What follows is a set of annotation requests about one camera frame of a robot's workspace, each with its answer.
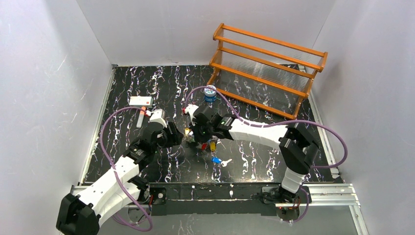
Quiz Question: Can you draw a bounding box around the white box with red logo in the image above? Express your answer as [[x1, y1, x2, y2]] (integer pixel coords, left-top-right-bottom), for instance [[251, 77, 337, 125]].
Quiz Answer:
[[129, 96, 154, 107]]

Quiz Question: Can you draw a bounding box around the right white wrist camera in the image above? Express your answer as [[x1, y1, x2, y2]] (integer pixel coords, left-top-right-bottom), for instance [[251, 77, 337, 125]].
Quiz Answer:
[[183, 104, 199, 126]]

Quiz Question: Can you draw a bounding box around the blue jar with patterned lid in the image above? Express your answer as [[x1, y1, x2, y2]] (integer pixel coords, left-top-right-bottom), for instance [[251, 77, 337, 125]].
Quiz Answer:
[[204, 85, 217, 103]]

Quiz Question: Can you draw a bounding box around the silver key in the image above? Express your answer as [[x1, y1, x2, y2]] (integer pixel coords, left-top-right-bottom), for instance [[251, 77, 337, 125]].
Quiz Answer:
[[220, 159, 232, 167]]

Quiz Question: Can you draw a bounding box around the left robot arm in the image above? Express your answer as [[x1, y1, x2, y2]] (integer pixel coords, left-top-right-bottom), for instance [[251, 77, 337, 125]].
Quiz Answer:
[[56, 121, 183, 235]]

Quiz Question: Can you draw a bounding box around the orange wooden shelf rack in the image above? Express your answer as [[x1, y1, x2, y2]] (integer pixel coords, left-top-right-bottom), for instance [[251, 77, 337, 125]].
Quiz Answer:
[[208, 23, 328, 119]]

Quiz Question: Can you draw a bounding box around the white orange marker pen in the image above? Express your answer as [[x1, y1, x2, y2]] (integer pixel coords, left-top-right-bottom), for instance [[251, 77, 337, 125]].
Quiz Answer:
[[136, 106, 146, 128]]

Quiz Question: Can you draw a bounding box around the aluminium rail frame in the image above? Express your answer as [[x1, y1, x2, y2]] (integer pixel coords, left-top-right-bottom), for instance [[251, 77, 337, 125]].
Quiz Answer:
[[56, 183, 368, 235]]

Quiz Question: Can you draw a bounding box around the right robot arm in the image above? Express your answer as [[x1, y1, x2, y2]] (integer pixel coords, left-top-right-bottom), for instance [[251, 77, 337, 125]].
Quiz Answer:
[[183, 105, 319, 195]]

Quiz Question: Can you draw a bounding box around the metal key organizer red handle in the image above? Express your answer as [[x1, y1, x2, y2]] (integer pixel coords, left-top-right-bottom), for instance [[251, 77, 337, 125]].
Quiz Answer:
[[184, 128, 219, 152]]

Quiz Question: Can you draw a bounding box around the blue key tag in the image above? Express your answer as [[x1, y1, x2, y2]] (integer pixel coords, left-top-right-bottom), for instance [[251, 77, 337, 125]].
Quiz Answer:
[[211, 157, 222, 164]]

